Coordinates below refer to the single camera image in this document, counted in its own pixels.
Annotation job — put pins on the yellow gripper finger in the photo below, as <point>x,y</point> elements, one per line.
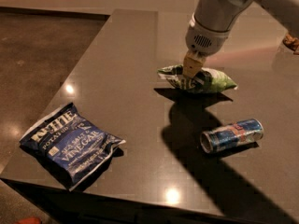
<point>193,63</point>

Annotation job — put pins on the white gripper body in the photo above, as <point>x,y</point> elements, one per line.
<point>206,41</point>

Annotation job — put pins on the green jalapeno chip bag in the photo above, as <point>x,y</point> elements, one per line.
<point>205,81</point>

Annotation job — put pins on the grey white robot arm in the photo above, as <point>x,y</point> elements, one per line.
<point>286,12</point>

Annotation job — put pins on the blue silver redbull can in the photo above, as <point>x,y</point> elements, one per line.
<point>236,134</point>

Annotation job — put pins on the blue kettle vinegar chip bag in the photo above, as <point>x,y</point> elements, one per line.
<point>71,142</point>

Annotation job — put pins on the tan object at table edge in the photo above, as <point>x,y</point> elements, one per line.
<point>292,43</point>

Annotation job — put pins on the orange object on floor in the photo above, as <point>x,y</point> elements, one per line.
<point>29,220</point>

